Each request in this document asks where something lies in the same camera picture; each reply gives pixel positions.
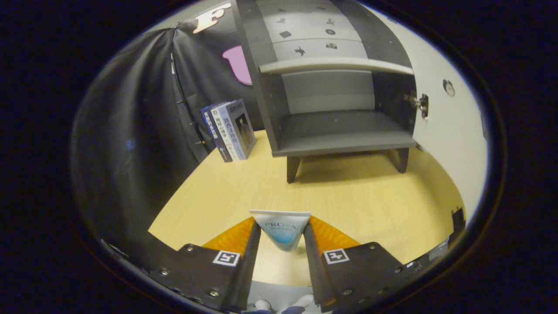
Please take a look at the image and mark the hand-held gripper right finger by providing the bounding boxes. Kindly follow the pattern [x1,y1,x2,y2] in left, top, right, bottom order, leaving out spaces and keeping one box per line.
[303,215,408,313]

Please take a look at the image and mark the white cabinet door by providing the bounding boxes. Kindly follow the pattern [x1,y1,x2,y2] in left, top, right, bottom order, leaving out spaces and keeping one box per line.
[362,4,489,218]

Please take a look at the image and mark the grey cabinet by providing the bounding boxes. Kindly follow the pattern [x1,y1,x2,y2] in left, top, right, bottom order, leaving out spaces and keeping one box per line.
[233,0,430,184]

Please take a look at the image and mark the metal door hinge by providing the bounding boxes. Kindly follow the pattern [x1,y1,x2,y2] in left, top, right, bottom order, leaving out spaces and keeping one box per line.
[405,93,429,119]

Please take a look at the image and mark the dark blue book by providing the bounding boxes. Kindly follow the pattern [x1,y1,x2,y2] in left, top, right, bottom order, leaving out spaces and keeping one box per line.
[201,102,234,163]

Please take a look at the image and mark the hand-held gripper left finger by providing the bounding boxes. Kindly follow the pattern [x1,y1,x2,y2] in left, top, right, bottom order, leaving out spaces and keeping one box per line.
[148,217,262,314]

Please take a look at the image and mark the black backdrop cloth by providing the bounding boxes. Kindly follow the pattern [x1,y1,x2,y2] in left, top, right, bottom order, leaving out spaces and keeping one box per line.
[70,2,266,262]

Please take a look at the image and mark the white and blue tube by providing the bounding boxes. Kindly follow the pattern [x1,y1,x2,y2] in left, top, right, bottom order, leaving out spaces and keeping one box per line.
[249,209,312,252]

